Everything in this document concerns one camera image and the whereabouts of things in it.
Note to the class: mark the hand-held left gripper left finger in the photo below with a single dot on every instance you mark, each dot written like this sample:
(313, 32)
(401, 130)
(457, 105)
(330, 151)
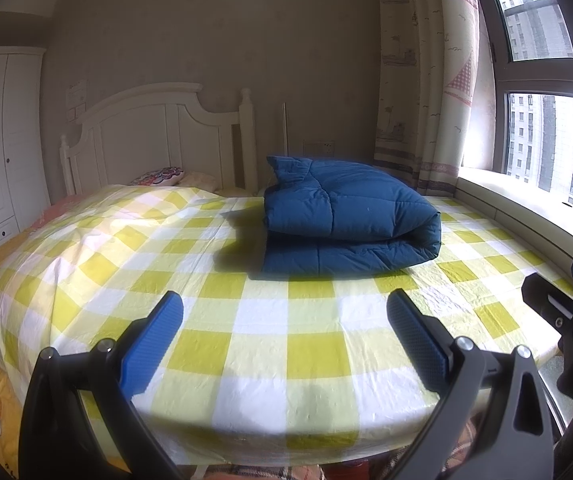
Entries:
(151, 345)

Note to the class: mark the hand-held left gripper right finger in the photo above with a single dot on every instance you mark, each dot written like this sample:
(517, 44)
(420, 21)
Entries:
(416, 340)

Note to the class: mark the blue puffer jacket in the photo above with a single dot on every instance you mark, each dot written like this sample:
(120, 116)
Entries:
(346, 220)

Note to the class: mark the beige windowsill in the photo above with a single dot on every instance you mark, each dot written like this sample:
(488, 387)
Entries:
(531, 210)

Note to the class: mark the yellow checkered bed sheet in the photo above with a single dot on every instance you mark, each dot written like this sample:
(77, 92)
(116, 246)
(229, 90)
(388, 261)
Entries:
(266, 320)

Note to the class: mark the dark framed window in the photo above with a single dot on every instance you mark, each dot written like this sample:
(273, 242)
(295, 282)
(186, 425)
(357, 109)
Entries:
(541, 135)

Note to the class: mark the pink quilt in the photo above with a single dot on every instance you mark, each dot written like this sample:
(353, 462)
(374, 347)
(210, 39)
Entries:
(51, 210)

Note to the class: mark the patterned pillow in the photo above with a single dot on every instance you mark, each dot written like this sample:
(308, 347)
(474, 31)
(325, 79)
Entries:
(159, 176)

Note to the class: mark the pink pillow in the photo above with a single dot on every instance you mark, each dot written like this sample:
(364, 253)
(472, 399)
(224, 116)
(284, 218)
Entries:
(199, 180)

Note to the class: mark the plaid pants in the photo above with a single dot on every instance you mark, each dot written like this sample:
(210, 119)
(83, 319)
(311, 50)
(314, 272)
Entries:
(266, 474)

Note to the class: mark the white bed headboard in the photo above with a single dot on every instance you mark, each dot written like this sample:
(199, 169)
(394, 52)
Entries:
(141, 130)

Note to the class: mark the white pole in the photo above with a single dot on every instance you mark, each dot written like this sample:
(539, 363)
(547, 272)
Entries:
(285, 145)

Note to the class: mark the printed curtain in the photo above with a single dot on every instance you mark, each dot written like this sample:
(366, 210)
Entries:
(416, 85)

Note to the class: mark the wall socket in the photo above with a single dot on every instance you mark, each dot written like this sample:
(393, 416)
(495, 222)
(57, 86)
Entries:
(319, 148)

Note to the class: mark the wall switches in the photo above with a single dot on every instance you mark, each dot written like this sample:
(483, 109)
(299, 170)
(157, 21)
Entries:
(76, 111)

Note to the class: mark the paper wall notice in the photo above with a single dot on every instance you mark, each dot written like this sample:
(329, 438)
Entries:
(77, 92)

